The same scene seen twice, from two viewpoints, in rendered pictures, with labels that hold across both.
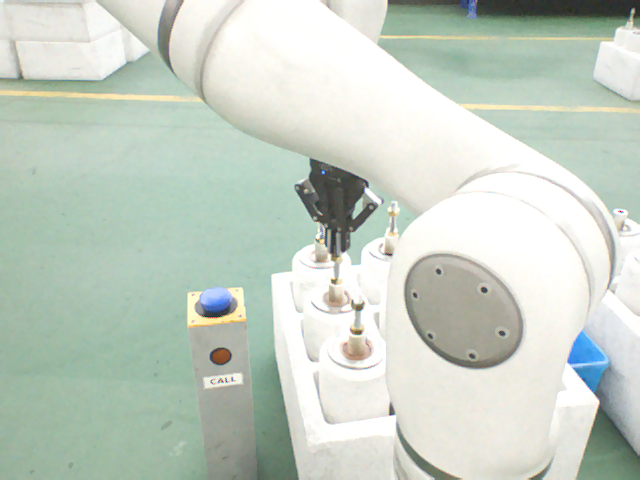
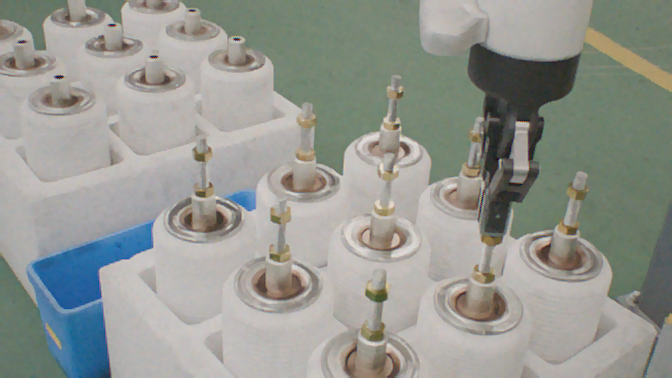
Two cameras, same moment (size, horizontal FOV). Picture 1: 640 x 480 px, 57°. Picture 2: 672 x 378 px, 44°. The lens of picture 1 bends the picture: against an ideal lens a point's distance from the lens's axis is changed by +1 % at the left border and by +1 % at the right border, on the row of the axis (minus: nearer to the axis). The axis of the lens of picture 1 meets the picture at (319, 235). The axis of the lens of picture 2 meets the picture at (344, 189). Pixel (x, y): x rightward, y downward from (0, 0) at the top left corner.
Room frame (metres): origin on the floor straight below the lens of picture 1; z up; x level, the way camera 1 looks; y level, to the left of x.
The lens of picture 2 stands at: (1.09, 0.38, 0.70)
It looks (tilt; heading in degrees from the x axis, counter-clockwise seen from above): 32 degrees down; 238
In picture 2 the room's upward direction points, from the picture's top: 4 degrees clockwise
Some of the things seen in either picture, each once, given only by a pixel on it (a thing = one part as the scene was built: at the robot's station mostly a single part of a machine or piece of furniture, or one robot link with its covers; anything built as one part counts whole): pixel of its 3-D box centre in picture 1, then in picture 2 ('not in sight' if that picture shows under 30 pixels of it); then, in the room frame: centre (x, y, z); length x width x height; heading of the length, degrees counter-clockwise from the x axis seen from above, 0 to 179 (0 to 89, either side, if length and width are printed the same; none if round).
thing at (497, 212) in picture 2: (325, 228); (500, 208); (0.71, -0.01, 0.36); 0.03 x 0.01 x 0.05; 58
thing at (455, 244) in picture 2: not in sight; (454, 270); (0.61, -0.16, 0.16); 0.10 x 0.10 x 0.18
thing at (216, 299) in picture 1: (215, 301); not in sight; (0.59, 0.13, 0.32); 0.04 x 0.04 x 0.02
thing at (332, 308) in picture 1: (335, 298); (477, 304); (0.70, -0.02, 0.25); 0.08 x 0.08 x 0.01
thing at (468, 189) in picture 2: not in sight; (468, 188); (0.61, -0.16, 0.26); 0.02 x 0.02 x 0.03
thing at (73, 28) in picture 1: (65, 16); not in sight; (3.15, 1.29, 0.27); 0.39 x 0.39 x 0.18; 86
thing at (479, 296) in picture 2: (336, 291); (480, 292); (0.70, -0.02, 0.26); 0.02 x 0.02 x 0.03
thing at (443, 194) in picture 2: not in sight; (467, 198); (0.61, -0.16, 0.25); 0.08 x 0.08 x 0.01
